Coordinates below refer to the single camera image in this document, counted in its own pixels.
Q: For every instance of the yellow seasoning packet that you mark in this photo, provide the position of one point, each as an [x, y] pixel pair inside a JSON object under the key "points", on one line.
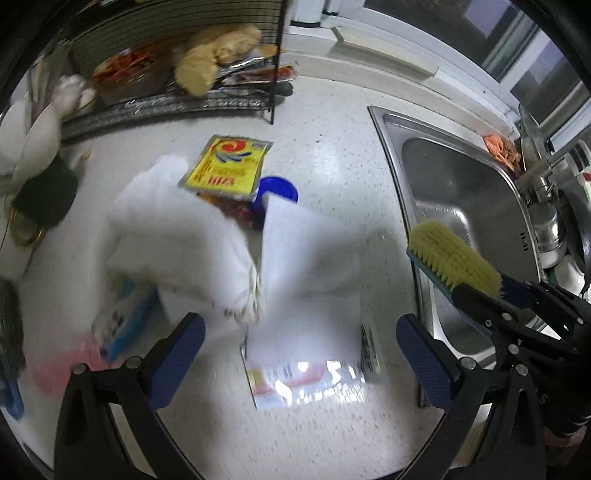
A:
{"points": [[228, 166]]}

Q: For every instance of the pink plastic wrapper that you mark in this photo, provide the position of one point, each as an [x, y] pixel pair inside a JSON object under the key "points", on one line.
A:
{"points": [[60, 369]]}

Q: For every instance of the window frame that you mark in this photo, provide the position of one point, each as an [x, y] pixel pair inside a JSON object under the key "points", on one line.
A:
{"points": [[485, 41]]}

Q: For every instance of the red snack wrapper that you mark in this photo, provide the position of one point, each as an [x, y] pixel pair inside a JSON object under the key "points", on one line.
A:
{"points": [[240, 213]]}

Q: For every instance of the white garlic bulb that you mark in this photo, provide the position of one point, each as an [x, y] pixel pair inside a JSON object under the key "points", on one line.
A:
{"points": [[71, 92]]}

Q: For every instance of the orange food packet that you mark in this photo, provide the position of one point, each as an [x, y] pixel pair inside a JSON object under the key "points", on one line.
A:
{"points": [[127, 69]]}

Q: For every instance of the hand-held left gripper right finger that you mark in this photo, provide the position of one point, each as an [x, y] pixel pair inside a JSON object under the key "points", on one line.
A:
{"points": [[425, 362]]}

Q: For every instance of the dark green utensil holder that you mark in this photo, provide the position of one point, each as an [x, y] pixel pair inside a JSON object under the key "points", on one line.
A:
{"points": [[46, 194]]}

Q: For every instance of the white paper towel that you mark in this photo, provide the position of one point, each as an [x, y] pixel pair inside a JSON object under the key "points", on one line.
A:
{"points": [[309, 258], [180, 235]]}

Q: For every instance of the clear packet with red label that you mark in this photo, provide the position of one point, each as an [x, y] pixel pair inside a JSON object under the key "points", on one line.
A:
{"points": [[314, 381]]}

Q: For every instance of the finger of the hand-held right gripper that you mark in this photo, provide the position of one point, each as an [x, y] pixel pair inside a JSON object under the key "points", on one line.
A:
{"points": [[521, 293], [478, 304]]}

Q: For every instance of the stainless steel sink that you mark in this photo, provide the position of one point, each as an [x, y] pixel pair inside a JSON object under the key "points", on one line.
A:
{"points": [[461, 184]]}

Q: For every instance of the blue and white packet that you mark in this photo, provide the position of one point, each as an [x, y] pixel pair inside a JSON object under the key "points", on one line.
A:
{"points": [[124, 318]]}

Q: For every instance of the orange cloth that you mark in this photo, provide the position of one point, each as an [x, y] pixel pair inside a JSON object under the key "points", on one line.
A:
{"points": [[503, 150]]}

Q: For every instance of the metal faucet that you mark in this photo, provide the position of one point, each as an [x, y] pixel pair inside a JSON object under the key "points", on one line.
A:
{"points": [[538, 161]]}

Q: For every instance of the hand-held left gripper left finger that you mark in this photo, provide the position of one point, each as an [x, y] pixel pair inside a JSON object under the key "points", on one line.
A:
{"points": [[178, 360]]}

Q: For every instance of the ginger root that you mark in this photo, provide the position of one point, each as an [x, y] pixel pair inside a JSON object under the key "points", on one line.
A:
{"points": [[212, 53]]}

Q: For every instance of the white ceramic spoons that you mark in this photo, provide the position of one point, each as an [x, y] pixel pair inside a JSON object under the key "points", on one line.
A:
{"points": [[32, 138]]}

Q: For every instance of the yellow bristle scrub brush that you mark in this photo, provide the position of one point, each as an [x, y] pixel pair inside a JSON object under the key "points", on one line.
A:
{"points": [[455, 258]]}

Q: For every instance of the blue round lid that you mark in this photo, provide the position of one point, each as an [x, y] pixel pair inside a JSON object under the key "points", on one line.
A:
{"points": [[279, 188]]}

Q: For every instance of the metal pot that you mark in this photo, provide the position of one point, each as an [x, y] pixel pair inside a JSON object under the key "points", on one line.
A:
{"points": [[551, 230]]}

